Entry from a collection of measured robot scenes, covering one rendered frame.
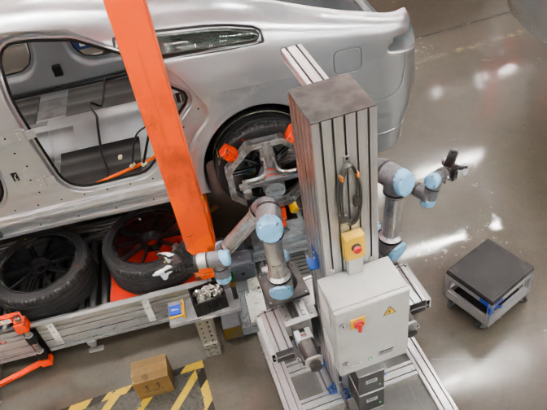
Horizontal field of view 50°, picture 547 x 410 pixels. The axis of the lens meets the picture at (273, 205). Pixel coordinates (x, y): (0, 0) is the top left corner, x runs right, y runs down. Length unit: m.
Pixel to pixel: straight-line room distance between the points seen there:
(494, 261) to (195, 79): 2.10
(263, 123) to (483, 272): 1.61
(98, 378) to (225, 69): 2.11
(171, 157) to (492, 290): 2.02
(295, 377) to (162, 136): 1.56
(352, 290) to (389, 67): 1.59
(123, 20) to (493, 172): 3.32
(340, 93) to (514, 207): 2.78
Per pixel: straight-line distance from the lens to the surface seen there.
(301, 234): 4.14
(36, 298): 3.96
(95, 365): 4.12
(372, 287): 2.50
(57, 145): 4.50
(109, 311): 3.87
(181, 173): 3.03
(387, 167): 2.70
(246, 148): 3.50
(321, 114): 2.05
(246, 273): 3.84
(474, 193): 4.79
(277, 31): 3.34
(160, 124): 2.85
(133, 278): 3.86
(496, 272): 3.80
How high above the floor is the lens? 3.18
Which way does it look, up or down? 42 degrees down
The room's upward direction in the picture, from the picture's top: 10 degrees counter-clockwise
